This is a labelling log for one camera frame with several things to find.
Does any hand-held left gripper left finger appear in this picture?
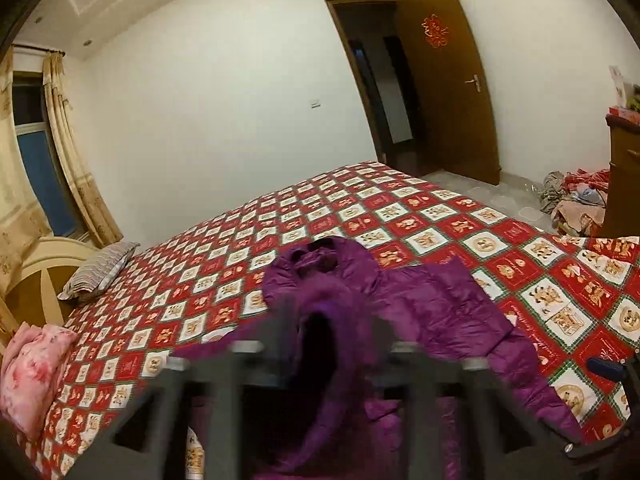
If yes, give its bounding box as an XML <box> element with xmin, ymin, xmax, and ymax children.
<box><xmin>65</xmin><ymin>304</ymin><xmax>302</xmax><ymax>480</ymax></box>

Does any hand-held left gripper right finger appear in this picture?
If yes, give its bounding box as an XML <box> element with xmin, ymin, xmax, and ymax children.
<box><xmin>369</xmin><ymin>309</ymin><xmax>576</xmax><ymax>480</ymax></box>

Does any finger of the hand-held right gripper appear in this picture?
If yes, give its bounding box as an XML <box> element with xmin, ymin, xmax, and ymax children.
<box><xmin>564</xmin><ymin>435</ymin><xmax>640</xmax><ymax>461</ymax></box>
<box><xmin>586</xmin><ymin>356</ymin><xmax>632</xmax><ymax>382</ymax></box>

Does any purple down jacket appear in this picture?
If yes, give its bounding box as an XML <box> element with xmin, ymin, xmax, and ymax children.
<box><xmin>172</xmin><ymin>236</ymin><xmax>588</xmax><ymax>480</ymax></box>

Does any pile of clothes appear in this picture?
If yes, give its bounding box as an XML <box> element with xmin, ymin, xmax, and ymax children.
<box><xmin>540</xmin><ymin>167</ymin><xmax>611</xmax><ymax>236</ymax></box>

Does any red patterned bed quilt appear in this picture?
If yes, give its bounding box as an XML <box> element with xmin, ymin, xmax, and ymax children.
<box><xmin>25</xmin><ymin>161</ymin><xmax>640</xmax><ymax>480</ymax></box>

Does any wooden cabinet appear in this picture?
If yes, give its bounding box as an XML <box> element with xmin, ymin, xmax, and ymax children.
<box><xmin>597</xmin><ymin>115</ymin><xmax>640</xmax><ymax>238</ymax></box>

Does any striped pillow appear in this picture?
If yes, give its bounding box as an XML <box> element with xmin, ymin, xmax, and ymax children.
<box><xmin>57</xmin><ymin>241</ymin><xmax>141</xmax><ymax>303</ymax></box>

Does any brown wooden door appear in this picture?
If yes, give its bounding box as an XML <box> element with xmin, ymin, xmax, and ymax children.
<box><xmin>397</xmin><ymin>0</ymin><xmax>501</xmax><ymax>186</ymax></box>

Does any pink floral blanket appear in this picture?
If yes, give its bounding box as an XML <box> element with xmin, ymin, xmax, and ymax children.
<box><xmin>0</xmin><ymin>324</ymin><xmax>78</xmax><ymax>443</ymax></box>

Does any red box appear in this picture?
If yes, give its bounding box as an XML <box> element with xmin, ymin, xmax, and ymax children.
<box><xmin>606</xmin><ymin>105</ymin><xmax>640</xmax><ymax>126</ymax></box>

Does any cream wooden headboard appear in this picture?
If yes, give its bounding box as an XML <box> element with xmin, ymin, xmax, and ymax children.
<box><xmin>0</xmin><ymin>236</ymin><xmax>101</xmax><ymax>356</ymax></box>

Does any beige patterned curtain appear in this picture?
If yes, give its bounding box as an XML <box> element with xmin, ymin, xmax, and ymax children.
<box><xmin>0</xmin><ymin>45</ymin><xmax>53</xmax><ymax>301</ymax></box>
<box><xmin>42</xmin><ymin>52</ymin><xmax>123</xmax><ymax>248</ymax></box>

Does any white card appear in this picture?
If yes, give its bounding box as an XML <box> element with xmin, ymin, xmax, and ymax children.
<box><xmin>608</xmin><ymin>65</ymin><xmax>627</xmax><ymax>106</ymax></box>

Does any window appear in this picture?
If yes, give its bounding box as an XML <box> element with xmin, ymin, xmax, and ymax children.
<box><xmin>12</xmin><ymin>72</ymin><xmax>86</xmax><ymax>241</ymax></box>

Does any red paper door decoration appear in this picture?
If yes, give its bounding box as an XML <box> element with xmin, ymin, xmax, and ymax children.
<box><xmin>421</xmin><ymin>12</ymin><xmax>448</xmax><ymax>48</ymax></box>

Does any curtain rod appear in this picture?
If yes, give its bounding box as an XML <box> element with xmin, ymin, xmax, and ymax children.
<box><xmin>12</xmin><ymin>44</ymin><xmax>67</xmax><ymax>57</ymax></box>

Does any brown door frame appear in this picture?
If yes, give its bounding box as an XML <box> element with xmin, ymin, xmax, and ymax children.
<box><xmin>325</xmin><ymin>0</ymin><xmax>416</xmax><ymax>171</ymax></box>

